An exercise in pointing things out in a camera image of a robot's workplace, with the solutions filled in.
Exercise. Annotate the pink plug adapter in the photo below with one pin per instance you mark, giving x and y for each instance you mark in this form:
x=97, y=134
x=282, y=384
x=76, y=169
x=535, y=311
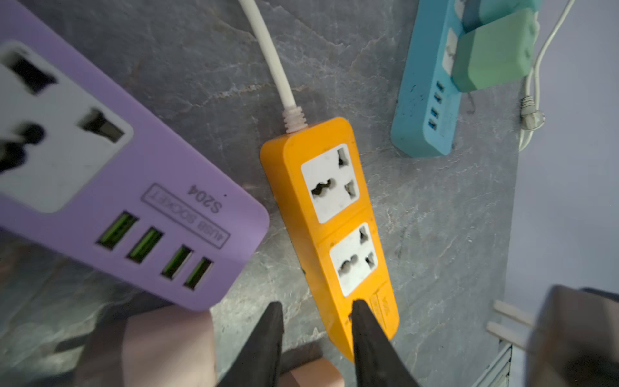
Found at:
x=170, y=346

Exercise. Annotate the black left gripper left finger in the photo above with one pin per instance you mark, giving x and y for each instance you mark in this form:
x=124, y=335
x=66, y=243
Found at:
x=258, y=363

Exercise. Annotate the teal power strip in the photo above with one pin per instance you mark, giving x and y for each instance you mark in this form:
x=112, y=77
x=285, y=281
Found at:
x=427, y=109

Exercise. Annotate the orange power strip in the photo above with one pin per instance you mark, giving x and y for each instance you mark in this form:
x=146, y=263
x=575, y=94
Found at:
x=317, y=180

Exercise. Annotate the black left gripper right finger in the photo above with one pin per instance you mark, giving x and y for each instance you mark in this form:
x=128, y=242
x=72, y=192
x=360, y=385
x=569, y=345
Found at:
x=377, y=363

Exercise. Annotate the purple power strip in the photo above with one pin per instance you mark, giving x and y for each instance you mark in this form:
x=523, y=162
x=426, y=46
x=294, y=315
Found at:
x=89, y=172

